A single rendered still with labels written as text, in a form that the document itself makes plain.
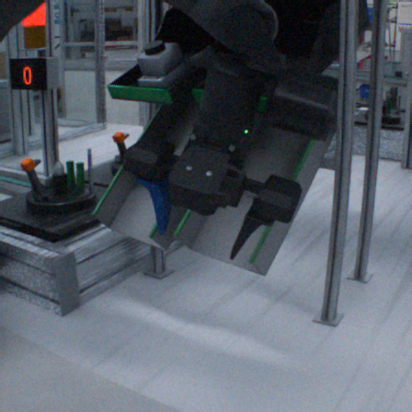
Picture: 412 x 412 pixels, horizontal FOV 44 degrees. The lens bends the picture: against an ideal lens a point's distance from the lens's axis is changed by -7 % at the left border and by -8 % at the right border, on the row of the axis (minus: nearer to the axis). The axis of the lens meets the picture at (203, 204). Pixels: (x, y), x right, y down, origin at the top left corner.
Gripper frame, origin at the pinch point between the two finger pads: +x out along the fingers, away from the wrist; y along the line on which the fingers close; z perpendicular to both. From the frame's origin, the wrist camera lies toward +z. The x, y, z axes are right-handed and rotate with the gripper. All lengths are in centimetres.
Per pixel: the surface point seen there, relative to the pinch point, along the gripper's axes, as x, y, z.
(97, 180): 23, -34, -44
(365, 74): 60, 21, -545
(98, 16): 6, -95, -148
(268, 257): 6.2, 7.6, -7.3
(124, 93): -5.9, -19.0, -17.0
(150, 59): -12.3, -15.1, -14.7
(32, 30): -5, -55, -45
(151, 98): -6.8, -14.0, -14.9
